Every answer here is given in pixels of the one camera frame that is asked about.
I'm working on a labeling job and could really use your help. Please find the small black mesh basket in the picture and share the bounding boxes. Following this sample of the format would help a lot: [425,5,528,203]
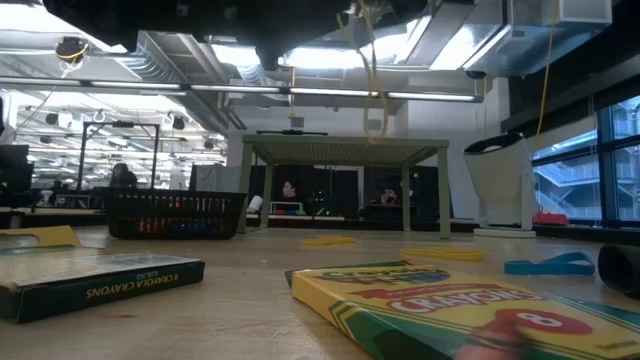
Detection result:
[103,188,247,241]

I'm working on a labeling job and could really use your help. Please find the crayon box yellow front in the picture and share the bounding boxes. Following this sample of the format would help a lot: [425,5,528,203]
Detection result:
[284,260,640,360]

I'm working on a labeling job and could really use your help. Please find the blue rubber band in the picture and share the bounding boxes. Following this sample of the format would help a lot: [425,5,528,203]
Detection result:
[503,250,597,277]

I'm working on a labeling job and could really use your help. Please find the crayon box green back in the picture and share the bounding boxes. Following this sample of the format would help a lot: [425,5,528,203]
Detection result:
[0,224,206,324]

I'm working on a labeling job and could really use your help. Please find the person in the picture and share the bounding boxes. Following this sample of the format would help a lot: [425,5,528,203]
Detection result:
[375,187,401,207]
[279,179,302,204]
[108,162,139,190]

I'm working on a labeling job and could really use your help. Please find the long ceiling light strip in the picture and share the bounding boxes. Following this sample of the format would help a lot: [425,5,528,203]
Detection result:
[0,77,484,104]

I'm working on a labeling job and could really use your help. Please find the black ceiling device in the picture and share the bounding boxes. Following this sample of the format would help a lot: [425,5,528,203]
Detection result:
[53,35,91,79]

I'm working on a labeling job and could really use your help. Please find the pink plastic object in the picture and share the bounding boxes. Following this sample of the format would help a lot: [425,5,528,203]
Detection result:
[532,212,570,227]

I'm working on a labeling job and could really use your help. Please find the black background rig frame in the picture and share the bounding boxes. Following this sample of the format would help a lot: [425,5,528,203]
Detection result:
[77,120,161,194]

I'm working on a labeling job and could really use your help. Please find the yellow hanging cable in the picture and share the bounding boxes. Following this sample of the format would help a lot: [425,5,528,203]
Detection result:
[535,0,560,139]

